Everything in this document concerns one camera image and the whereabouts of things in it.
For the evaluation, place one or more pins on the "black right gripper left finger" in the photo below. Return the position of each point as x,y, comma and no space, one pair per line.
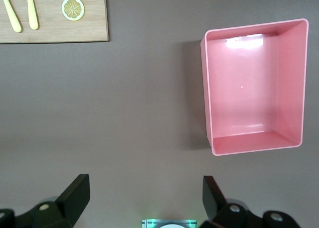
64,208

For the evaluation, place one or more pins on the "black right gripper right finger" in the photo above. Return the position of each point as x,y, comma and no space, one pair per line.
224,215

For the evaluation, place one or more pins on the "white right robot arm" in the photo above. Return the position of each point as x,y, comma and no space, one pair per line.
172,226

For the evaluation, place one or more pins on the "pink plastic bin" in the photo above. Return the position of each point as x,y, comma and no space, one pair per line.
249,88

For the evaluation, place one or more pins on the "wooden cutting board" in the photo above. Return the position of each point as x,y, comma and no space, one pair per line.
49,35

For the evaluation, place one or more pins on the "yellow plastic fork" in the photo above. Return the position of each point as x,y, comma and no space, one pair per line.
32,16

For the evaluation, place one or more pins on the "yellow plastic knife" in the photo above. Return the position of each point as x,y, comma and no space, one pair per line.
13,20

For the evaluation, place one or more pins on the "yellow lemon slice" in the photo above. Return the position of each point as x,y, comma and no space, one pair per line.
73,9

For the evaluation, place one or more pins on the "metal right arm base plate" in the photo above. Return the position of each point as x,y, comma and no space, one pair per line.
149,223

